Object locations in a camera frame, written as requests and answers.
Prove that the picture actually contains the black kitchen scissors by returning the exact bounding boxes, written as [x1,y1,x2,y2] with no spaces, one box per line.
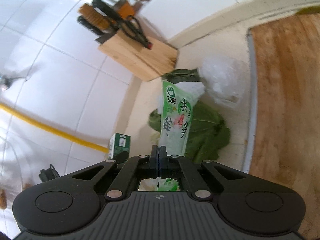
[119,15,152,50]

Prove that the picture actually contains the green white snack wrapper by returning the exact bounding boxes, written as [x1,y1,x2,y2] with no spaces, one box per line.
[138,80,204,192]

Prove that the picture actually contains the yellow gas pipe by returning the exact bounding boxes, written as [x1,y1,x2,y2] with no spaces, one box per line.
[1,102,109,154]

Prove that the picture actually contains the small green white carton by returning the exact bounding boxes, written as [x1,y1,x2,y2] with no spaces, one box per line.
[108,133,131,163]

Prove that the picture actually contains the black power adapter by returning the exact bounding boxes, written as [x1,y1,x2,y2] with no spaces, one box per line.
[39,164,60,183]

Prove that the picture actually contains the wooden cutting board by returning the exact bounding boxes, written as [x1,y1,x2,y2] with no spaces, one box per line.
[249,14,319,239]

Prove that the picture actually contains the wooden knife block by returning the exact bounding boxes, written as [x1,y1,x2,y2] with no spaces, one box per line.
[98,30,178,82]

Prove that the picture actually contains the wooden handled cleaver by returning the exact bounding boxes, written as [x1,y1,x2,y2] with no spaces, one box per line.
[77,3,114,36]

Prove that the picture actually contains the clear plastic bag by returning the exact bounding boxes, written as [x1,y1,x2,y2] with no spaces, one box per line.
[198,56,246,108]

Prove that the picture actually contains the black handled knife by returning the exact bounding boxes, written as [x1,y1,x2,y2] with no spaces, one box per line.
[92,0,123,21]

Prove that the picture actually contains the dark green vegetable leaf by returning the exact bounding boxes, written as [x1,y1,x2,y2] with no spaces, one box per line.
[149,69,231,163]

